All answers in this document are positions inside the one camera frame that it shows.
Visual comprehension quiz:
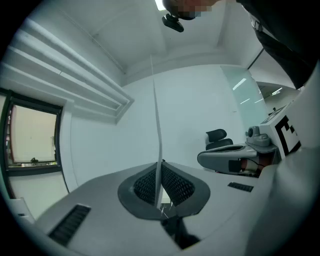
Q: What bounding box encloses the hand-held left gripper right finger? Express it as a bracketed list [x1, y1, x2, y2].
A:
[161, 161, 260, 256]

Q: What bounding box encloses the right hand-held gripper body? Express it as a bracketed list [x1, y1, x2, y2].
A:
[244, 104, 303, 168]

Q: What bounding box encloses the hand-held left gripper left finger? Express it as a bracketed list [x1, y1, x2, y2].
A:
[34, 161, 183, 256]

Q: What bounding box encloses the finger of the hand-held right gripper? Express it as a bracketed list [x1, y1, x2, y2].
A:
[196, 143, 260, 174]

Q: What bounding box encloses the white A4 paper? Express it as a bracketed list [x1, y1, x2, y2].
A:
[149, 54, 166, 212]

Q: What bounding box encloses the person's right hand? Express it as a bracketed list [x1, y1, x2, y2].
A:
[240, 157, 262, 174]

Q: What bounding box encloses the black office chair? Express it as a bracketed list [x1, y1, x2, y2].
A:
[205, 128, 235, 151]

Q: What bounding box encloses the frosted glass door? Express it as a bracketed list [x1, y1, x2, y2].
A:
[221, 65, 270, 141]

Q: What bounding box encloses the person's black shirt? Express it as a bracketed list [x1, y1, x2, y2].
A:
[236, 0, 320, 90]

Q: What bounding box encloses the dark-framed window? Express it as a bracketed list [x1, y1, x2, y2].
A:
[0, 89, 63, 173]

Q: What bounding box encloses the black head-worn camera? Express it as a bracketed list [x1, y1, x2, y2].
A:
[161, 13, 185, 33]

